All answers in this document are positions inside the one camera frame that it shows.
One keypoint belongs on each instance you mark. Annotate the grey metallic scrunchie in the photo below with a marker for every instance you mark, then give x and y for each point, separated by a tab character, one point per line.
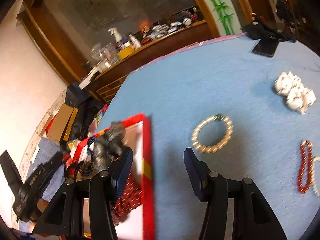
108	147

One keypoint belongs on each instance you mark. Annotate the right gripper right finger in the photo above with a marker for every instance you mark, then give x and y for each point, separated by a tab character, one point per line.
253	218

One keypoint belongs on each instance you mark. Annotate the dark red polka scrunchie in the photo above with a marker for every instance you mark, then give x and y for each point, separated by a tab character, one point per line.
129	200

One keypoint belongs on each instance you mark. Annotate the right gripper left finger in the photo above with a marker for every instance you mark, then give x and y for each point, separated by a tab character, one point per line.
64	215

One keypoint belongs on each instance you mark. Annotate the black smartphone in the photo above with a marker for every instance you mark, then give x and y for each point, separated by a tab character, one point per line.
266	47

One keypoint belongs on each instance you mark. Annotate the blue striped strap watch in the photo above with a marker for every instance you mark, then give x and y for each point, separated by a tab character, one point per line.
90	145

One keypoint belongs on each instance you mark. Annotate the glass pitcher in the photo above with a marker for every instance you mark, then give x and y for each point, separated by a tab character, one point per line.
110	53

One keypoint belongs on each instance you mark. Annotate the small white pump bottle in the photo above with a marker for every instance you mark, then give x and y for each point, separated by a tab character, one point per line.
135	42

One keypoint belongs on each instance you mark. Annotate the black pouch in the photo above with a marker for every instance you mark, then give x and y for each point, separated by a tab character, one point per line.
257	30

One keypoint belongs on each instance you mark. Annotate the red jewelry tray box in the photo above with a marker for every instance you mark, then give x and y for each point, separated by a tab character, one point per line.
140	221

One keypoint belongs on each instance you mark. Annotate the wooden counter shelf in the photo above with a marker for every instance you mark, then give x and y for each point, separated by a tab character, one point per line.
105	85

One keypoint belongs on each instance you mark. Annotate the cardboard box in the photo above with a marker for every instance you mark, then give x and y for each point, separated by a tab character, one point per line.
61	124

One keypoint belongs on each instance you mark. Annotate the white spray bottle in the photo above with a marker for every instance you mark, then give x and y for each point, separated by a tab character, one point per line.
117	36

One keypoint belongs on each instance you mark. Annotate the white dotted scrunchie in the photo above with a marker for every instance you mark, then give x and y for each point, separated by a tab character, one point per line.
298	98

